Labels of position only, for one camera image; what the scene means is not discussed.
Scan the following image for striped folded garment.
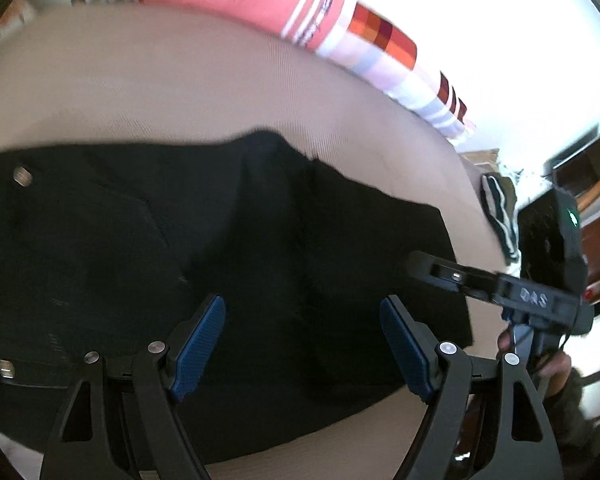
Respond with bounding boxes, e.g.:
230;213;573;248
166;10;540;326
480;172;521;266

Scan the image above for olive folded garment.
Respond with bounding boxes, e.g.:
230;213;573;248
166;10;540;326
497;175;519;211

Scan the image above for person's right hand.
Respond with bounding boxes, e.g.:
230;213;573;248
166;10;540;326
496;329;575;401

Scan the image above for dark rectangular frame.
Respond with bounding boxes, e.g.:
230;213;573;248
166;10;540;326
542;125;600;196

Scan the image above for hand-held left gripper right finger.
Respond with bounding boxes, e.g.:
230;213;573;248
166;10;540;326
379;295;566;480

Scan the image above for cardboard box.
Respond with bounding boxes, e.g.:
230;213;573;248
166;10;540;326
462;147;501;173

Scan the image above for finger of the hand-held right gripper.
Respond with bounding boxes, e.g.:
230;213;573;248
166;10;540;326
407;251;499;301

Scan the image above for black pants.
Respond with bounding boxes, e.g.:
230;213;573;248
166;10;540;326
0;130;473;466

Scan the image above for floral orange pillow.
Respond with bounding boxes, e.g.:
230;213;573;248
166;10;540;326
0;0;46;66

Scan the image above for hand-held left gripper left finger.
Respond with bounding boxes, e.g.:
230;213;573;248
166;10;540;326
40;294;227;480

